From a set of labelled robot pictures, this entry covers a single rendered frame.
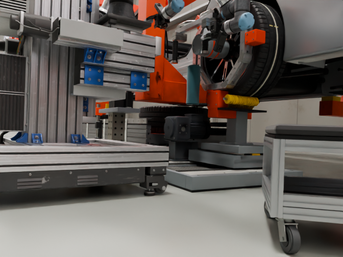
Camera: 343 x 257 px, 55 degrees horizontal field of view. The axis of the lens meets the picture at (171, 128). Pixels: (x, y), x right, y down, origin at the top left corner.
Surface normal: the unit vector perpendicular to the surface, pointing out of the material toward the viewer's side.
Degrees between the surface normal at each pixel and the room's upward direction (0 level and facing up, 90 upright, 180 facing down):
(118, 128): 90
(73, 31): 90
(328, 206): 90
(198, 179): 90
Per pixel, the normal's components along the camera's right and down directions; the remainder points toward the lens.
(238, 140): 0.50, 0.02
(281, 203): -0.22, 0.00
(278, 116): -0.84, -0.03
